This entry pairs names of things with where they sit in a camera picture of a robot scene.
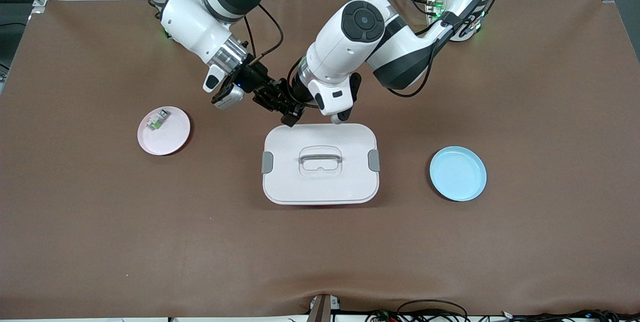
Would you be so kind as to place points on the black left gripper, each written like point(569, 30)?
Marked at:
point(291, 93)

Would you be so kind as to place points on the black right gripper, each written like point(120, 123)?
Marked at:
point(254, 78)

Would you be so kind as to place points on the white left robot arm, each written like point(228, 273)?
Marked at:
point(330, 47)

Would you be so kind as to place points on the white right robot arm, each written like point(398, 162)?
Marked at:
point(195, 22)

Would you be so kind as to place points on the white lidded storage box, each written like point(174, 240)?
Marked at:
point(320, 182)

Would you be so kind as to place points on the pink round plate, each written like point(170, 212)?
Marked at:
point(167, 140)

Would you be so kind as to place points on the brown table cover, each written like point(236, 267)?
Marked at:
point(320, 252)

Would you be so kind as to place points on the light blue round plate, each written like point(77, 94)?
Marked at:
point(458, 174)

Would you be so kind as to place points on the white green switch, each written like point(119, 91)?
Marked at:
point(157, 120)

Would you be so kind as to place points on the wooden camera mount bracket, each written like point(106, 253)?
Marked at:
point(322, 309)

